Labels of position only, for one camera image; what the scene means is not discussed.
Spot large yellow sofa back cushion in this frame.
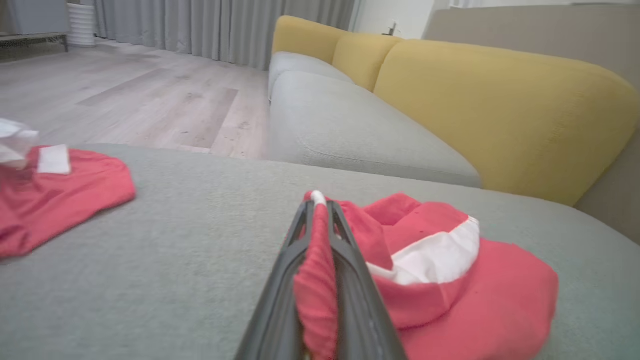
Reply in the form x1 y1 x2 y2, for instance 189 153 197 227
374 39 640 207

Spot small grey sofa seat cushion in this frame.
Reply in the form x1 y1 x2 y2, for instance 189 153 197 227
268 51 356 101

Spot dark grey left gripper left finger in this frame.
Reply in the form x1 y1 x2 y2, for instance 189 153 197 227
235 201 315 360

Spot grey pleated curtain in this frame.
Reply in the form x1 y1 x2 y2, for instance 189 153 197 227
94 0 357 71

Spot white ribbed cylinder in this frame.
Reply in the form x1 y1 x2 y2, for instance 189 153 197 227
66 2 97 48

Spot translucent white plastic piece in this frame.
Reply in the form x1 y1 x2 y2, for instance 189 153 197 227
0 118 40 170

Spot grey sofa chaise cushion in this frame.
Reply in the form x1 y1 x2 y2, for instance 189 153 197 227
0 143 640 360

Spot large grey sofa seat cushion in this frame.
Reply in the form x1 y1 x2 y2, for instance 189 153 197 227
268 71 482 189

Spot red basketball jersey white trim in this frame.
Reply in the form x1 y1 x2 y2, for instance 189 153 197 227
292 190 560 360

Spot red shorts with white trim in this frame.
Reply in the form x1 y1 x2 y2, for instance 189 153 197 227
0 145 137 260

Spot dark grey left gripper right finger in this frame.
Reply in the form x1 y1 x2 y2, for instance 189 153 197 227
327 201 408 360

